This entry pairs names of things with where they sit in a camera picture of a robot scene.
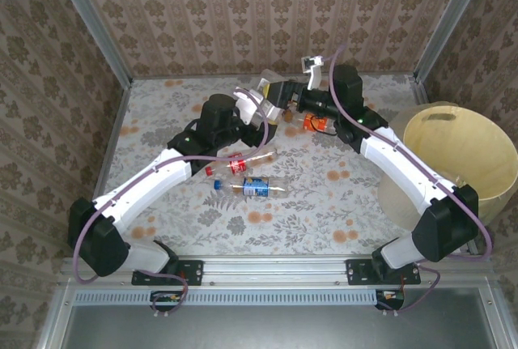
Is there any black connector box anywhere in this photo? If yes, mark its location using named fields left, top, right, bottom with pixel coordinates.
left=374, top=287, right=405, bottom=312
left=150, top=290, right=182, bottom=313

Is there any clear bottle red label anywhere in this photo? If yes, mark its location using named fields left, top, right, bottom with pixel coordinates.
left=204, top=149, right=280, bottom=178

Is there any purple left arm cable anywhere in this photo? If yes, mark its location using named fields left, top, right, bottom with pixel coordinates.
left=71, top=87, right=271, bottom=318

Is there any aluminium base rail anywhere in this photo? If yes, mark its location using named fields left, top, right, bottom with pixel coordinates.
left=60, top=255, right=497, bottom=285

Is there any aluminium frame post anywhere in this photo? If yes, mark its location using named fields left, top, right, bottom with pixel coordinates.
left=46, top=0, right=134, bottom=87
left=412, top=0, right=495, bottom=83

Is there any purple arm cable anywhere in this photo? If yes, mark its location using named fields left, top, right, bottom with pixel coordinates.
left=329, top=44, right=495, bottom=317
left=71, top=87, right=271, bottom=318

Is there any slotted grey cable duct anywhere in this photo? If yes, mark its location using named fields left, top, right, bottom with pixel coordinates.
left=74, top=288, right=377, bottom=305

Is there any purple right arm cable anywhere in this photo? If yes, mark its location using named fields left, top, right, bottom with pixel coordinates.
left=329, top=44, right=495, bottom=317

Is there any grey metal panel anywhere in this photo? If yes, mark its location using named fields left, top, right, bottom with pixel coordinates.
left=60, top=304, right=499, bottom=349

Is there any clear bottle blue yellow label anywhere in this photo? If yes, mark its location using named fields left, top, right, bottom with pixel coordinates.
left=213, top=176, right=293, bottom=199

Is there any cream round bin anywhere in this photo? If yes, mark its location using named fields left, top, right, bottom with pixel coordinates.
left=378, top=100, right=518, bottom=233

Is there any floral tablecloth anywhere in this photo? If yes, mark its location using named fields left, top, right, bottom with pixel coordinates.
left=87, top=74, right=442, bottom=257

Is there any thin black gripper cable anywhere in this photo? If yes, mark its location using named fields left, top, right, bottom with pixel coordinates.
left=305, top=112, right=339, bottom=136

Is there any clear bottle purple label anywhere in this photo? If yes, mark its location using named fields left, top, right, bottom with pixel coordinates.
left=258, top=67, right=286, bottom=123

